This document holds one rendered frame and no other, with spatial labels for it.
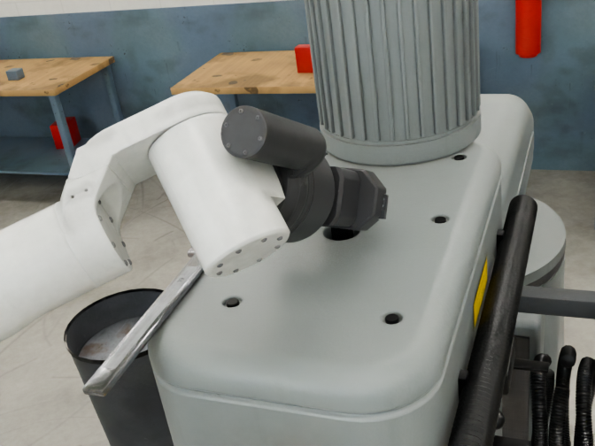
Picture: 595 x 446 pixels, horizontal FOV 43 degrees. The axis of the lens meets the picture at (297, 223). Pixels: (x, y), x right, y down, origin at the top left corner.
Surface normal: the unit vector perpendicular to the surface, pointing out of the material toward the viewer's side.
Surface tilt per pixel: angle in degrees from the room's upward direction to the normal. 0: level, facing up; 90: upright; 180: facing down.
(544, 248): 0
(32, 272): 71
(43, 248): 52
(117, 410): 94
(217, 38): 90
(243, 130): 60
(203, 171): 47
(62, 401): 0
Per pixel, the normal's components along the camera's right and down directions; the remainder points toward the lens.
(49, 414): -0.13, -0.87
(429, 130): 0.28, 0.42
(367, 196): -0.44, -0.03
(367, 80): -0.39, 0.48
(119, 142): -0.04, -0.26
